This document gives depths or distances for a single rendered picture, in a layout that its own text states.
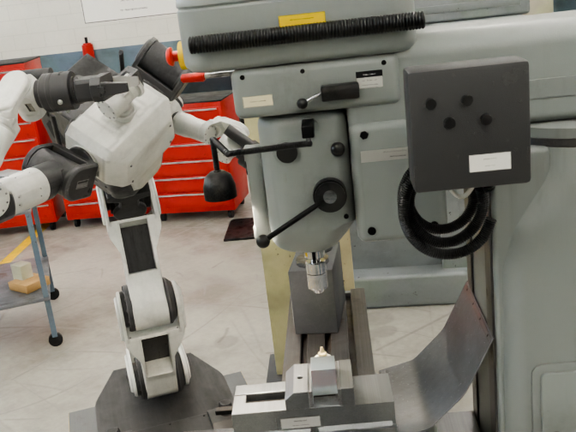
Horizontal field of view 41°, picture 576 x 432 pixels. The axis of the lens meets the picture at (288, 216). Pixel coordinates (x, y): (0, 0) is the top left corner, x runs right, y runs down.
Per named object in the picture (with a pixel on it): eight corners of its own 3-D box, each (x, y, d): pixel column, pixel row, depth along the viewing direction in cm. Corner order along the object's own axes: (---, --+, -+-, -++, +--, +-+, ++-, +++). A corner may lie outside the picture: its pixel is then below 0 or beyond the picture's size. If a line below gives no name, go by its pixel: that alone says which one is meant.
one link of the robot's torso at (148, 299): (124, 334, 238) (95, 189, 245) (180, 321, 243) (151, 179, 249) (124, 333, 224) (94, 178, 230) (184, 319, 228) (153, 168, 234)
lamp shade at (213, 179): (201, 196, 173) (198, 169, 171) (233, 190, 175) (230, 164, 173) (207, 204, 166) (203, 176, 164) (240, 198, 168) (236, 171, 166)
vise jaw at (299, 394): (285, 410, 163) (284, 393, 161) (286, 380, 174) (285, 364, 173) (314, 407, 162) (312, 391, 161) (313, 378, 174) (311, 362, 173)
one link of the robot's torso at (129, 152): (35, 178, 224) (12, 105, 193) (111, 105, 240) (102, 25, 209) (115, 233, 219) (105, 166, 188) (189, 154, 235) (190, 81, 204)
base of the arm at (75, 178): (21, 189, 198) (18, 153, 191) (56, 167, 208) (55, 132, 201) (67, 214, 194) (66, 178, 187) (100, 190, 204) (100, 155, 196)
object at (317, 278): (316, 292, 176) (314, 269, 175) (303, 286, 180) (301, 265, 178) (332, 285, 179) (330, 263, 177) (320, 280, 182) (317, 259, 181)
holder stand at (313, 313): (295, 334, 212) (286, 267, 206) (305, 301, 233) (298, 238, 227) (339, 333, 210) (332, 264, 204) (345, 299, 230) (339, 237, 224)
